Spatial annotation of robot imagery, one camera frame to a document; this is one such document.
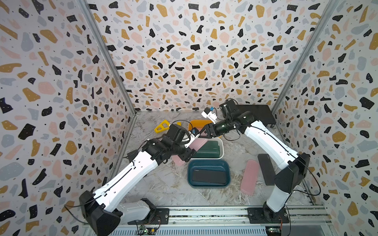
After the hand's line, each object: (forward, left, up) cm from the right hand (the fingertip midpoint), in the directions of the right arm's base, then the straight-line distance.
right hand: (200, 135), depth 72 cm
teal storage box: (-3, -11, -26) cm, 28 cm away
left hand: (-3, +5, -4) cm, 7 cm away
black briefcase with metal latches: (+48, -50, -30) cm, 76 cm away
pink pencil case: (-8, -29, -30) cm, 42 cm away
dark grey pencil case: (-9, -5, -29) cm, 30 cm away
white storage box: (+6, -8, -23) cm, 25 cm away
